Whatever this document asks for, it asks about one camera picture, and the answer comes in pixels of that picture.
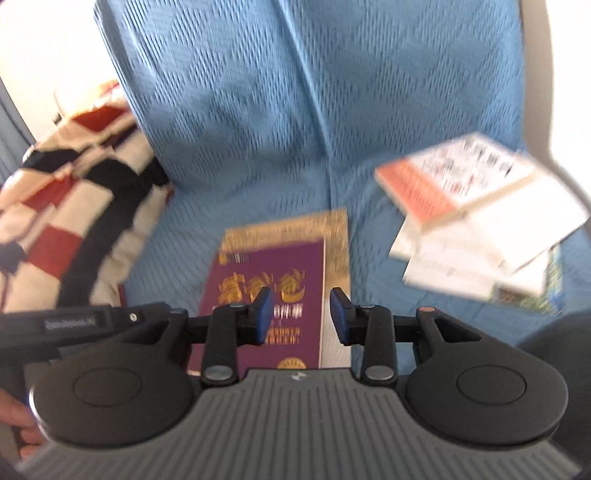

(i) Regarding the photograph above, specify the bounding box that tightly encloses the blue textured sofa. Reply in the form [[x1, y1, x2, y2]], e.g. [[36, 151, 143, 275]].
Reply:
[[92, 0, 591, 372]]

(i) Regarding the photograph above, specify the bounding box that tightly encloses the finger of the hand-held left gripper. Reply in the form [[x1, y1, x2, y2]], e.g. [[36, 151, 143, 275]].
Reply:
[[112, 302, 171, 325]]

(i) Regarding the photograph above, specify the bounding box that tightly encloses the white panel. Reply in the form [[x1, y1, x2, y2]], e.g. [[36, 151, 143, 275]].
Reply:
[[519, 0, 591, 195]]

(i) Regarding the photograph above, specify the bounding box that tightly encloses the purple book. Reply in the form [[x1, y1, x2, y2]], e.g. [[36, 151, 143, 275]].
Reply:
[[187, 240, 327, 376]]

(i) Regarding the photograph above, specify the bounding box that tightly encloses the red black striped blanket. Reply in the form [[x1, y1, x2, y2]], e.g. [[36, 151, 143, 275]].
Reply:
[[0, 78, 175, 315]]

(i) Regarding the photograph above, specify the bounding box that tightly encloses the pink and white book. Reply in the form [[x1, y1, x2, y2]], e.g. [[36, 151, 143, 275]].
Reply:
[[375, 133, 539, 233]]

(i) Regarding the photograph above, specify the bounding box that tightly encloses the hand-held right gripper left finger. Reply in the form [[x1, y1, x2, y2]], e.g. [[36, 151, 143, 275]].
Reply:
[[117, 287, 273, 386]]

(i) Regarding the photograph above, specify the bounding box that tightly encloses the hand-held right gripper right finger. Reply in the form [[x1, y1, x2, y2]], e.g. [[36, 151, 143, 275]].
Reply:
[[330, 287, 472, 387]]

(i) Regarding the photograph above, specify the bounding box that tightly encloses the beige landscape cover book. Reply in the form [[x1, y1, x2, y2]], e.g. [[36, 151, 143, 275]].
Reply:
[[219, 209, 352, 370]]

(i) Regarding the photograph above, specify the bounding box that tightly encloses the person's left hand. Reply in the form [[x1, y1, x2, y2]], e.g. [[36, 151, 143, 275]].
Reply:
[[0, 388, 51, 460]]

